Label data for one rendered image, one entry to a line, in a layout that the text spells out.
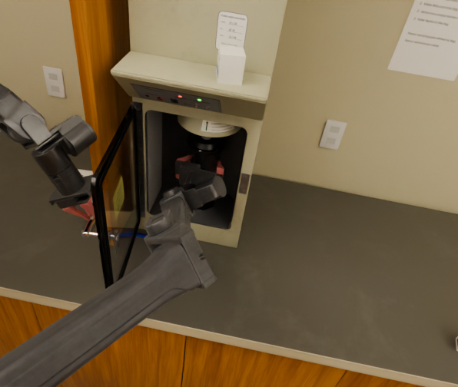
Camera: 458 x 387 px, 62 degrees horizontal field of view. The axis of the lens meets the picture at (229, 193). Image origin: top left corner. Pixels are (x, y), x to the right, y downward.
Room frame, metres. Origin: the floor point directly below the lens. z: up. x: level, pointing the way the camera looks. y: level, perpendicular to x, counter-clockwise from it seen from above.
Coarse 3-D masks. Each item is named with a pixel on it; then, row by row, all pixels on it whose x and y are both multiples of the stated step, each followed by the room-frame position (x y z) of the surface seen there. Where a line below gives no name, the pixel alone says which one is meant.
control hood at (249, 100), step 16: (128, 64) 0.75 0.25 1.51; (144, 64) 0.77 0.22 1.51; (160, 64) 0.78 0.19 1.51; (176, 64) 0.79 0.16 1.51; (192, 64) 0.81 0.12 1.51; (128, 80) 0.73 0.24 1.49; (144, 80) 0.72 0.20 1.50; (160, 80) 0.71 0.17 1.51; (176, 80) 0.72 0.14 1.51; (192, 80) 0.73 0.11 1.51; (208, 80) 0.74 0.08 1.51; (256, 80) 0.78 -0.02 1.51; (208, 96) 0.72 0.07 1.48; (224, 96) 0.71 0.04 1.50; (240, 96) 0.70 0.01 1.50; (256, 96) 0.70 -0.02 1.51; (224, 112) 0.78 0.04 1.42; (240, 112) 0.77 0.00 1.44; (256, 112) 0.75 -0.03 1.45
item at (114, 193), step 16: (128, 112) 0.77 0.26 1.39; (128, 128) 0.75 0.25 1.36; (112, 144) 0.63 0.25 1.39; (128, 144) 0.74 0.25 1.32; (128, 160) 0.73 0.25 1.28; (96, 176) 0.53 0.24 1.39; (112, 176) 0.61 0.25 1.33; (128, 176) 0.73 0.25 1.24; (112, 192) 0.60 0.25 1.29; (128, 192) 0.72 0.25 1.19; (96, 208) 0.51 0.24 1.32; (112, 208) 0.59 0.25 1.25; (128, 208) 0.71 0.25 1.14; (96, 224) 0.51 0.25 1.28; (112, 224) 0.58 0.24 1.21; (128, 224) 0.70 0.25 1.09; (112, 240) 0.57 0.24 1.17; (128, 240) 0.69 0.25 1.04; (112, 256) 0.56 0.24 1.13; (112, 272) 0.55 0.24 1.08
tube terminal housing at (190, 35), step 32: (128, 0) 0.83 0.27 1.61; (160, 0) 0.83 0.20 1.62; (192, 0) 0.82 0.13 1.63; (224, 0) 0.82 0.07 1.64; (256, 0) 0.82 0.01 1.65; (160, 32) 0.83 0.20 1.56; (192, 32) 0.82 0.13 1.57; (256, 32) 0.82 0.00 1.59; (256, 64) 0.82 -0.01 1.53; (256, 128) 0.82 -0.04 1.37; (192, 224) 0.82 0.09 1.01
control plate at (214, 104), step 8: (136, 88) 0.75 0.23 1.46; (144, 88) 0.75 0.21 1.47; (152, 88) 0.74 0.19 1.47; (144, 96) 0.79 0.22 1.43; (152, 96) 0.78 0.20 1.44; (160, 96) 0.77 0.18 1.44; (168, 96) 0.76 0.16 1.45; (176, 96) 0.75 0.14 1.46; (184, 96) 0.74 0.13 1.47; (192, 96) 0.73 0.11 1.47; (184, 104) 0.79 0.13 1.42; (192, 104) 0.78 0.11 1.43; (200, 104) 0.77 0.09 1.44; (208, 104) 0.76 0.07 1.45; (216, 104) 0.75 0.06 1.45
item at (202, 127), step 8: (184, 120) 0.87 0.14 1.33; (192, 120) 0.86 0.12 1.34; (200, 120) 0.85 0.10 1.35; (184, 128) 0.85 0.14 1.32; (192, 128) 0.85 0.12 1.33; (200, 128) 0.84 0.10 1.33; (208, 128) 0.84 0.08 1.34; (216, 128) 0.85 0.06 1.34; (224, 128) 0.86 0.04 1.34; (232, 128) 0.87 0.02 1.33; (240, 128) 0.90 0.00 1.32; (208, 136) 0.83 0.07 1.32; (216, 136) 0.84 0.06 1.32; (224, 136) 0.85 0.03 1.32
